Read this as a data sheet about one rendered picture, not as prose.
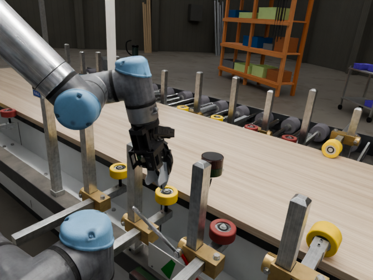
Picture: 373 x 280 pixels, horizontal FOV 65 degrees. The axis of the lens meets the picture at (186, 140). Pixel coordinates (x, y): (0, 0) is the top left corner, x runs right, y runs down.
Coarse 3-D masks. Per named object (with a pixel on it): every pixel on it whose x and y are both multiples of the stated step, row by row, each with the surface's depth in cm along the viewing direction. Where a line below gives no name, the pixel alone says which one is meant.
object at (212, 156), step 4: (208, 152) 80; (212, 152) 80; (216, 152) 80; (204, 156) 77; (208, 156) 77; (212, 156) 78; (216, 156) 78; (220, 156) 78; (212, 160) 75; (216, 160) 76
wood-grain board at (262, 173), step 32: (0, 96) 200; (32, 96) 205; (64, 128) 153; (96, 128) 156; (128, 128) 159; (192, 128) 165; (224, 128) 169; (192, 160) 128; (224, 160) 130; (256, 160) 132; (288, 160) 134; (320, 160) 137; (352, 160) 139; (224, 192) 106; (256, 192) 107; (288, 192) 108; (320, 192) 110; (352, 192) 111; (256, 224) 90; (352, 224) 93; (352, 256) 80
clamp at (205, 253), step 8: (184, 240) 86; (184, 248) 84; (200, 248) 83; (208, 248) 83; (184, 256) 85; (192, 256) 83; (200, 256) 81; (208, 256) 81; (224, 256) 81; (208, 264) 79; (216, 264) 78; (208, 272) 80; (216, 272) 79
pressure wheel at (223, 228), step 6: (216, 222) 89; (222, 222) 89; (228, 222) 89; (210, 228) 86; (216, 228) 86; (222, 228) 86; (228, 228) 87; (234, 228) 87; (210, 234) 86; (216, 234) 84; (222, 234) 84; (228, 234) 84; (234, 234) 85; (216, 240) 85; (222, 240) 84; (228, 240) 84; (234, 240) 86
